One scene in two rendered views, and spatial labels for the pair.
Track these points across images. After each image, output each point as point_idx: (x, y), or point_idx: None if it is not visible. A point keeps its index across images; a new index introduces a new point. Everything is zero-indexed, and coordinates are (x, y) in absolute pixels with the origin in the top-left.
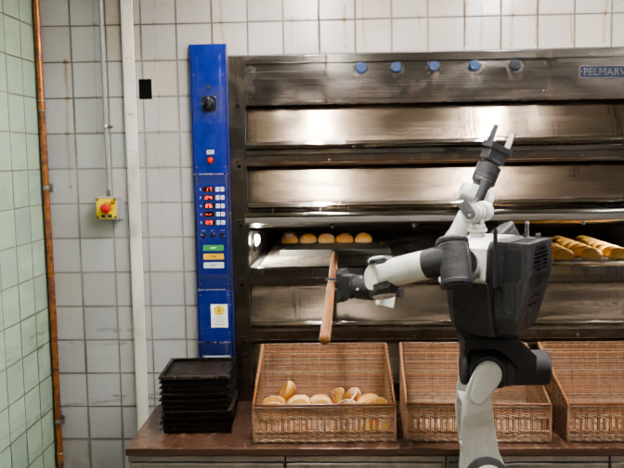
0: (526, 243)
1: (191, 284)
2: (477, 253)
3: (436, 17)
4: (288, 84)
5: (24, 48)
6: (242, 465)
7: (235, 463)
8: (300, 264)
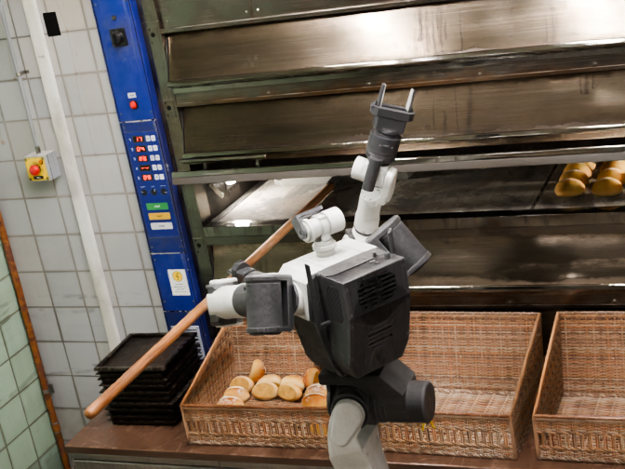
0: (341, 281)
1: (146, 246)
2: (300, 288)
3: None
4: (206, 0)
5: None
6: (178, 468)
7: (170, 465)
8: (272, 212)
